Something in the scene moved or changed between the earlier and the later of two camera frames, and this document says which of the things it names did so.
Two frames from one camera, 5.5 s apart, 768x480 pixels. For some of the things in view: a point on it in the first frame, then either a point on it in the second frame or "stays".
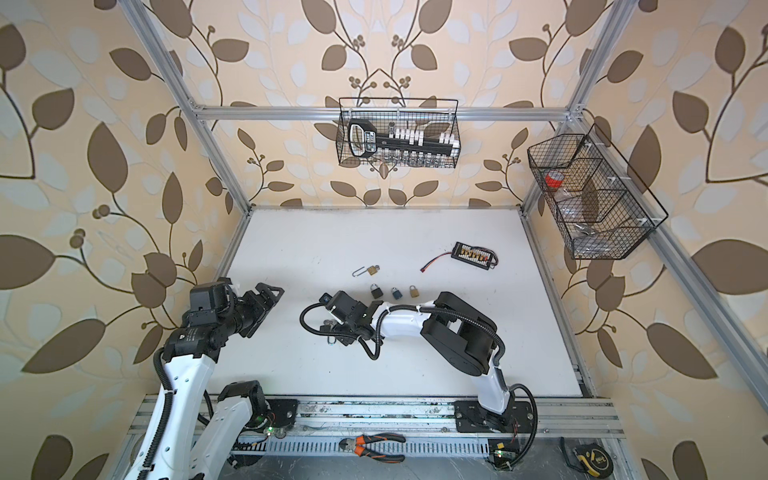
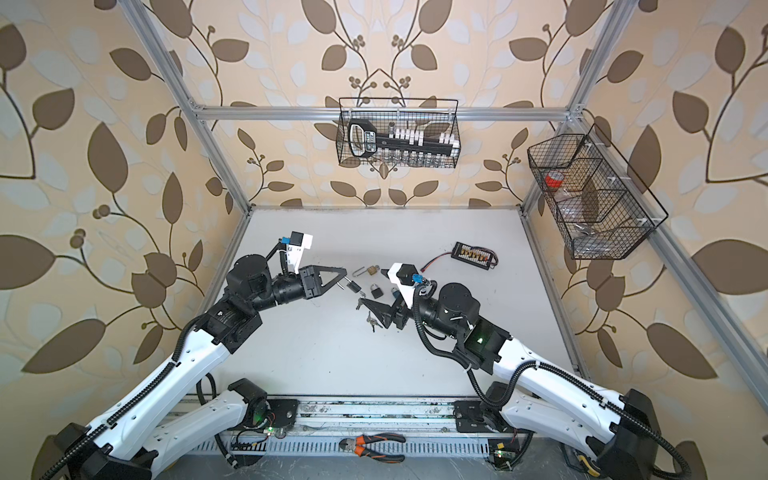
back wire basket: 389,132 stays
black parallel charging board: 476,256 stays
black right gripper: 341,334 to 388,314
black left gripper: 257,307 to 315,288
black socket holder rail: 364,140 stays
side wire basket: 602,206 stays
